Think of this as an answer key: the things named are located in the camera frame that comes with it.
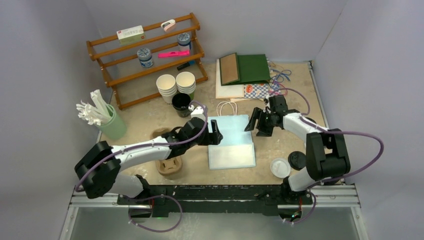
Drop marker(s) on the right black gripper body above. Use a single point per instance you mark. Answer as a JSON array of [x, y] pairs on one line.
[[270, 114]]

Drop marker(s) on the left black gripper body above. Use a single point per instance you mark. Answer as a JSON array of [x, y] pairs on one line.
[[204, 139]]

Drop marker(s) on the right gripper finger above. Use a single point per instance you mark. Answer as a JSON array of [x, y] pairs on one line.
[[256, 113], [264, 129]]

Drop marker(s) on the light blue paper bag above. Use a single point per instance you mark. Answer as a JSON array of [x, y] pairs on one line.
[[236, 149]]

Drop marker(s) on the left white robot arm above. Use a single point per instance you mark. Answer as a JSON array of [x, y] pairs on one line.
[[100, 169]]

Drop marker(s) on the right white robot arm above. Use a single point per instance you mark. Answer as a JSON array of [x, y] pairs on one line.
[[326, 154]]

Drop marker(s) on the checkered patterned paper bag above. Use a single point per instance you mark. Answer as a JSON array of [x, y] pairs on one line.
[[260, 90]]

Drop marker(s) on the black paper cup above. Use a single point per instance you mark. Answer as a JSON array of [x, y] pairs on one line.
[[181, 103]]

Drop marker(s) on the white cup lid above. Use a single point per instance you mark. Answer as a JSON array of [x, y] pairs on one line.
[[280, 168]]

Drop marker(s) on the right white cup stack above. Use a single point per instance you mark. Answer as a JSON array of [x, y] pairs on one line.
[[186, 83]]

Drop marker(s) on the white cup stack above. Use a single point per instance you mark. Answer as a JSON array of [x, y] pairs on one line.
[[186, 83], [167, 87]]

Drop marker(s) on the green paper bag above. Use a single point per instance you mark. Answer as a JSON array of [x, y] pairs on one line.
[[253, 68]]

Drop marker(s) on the brown pulp cup carrier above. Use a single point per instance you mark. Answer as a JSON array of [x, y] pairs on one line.
[[170, 166]]

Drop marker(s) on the black cup lid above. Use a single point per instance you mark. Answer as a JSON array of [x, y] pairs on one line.
[[297, 160]]

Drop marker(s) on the left white cup stack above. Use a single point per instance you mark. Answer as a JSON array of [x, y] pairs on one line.
[[167, 87]]

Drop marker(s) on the black blue marker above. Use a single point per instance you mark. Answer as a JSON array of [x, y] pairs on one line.
[[185, 65]]

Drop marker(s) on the wooden shelf rack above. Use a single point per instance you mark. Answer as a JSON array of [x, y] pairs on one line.
[[155, 49]]

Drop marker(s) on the pink marker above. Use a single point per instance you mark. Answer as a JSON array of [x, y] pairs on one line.
[[174, 54]]

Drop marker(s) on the green straw holder cup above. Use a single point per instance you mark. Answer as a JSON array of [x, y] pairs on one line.
[[115, 128]]

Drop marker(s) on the left blue white jar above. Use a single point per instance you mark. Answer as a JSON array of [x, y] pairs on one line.
[[145, 57]]

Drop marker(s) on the blue white jar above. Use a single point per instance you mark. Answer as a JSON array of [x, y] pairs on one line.
[[145, 57], [184, 42]]

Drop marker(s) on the right blue white jar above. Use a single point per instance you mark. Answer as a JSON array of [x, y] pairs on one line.
[[184, 42]]

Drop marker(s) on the white wrapped straws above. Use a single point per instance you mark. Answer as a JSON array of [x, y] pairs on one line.
[[97, 113]]

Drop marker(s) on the pink white stapler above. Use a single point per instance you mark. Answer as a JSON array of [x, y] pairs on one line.
[[168, 26]]

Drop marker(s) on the white green box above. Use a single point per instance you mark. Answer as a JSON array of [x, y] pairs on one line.
[[130, 35]]

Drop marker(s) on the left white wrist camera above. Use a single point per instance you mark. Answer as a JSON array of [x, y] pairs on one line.
[[197, 112]]

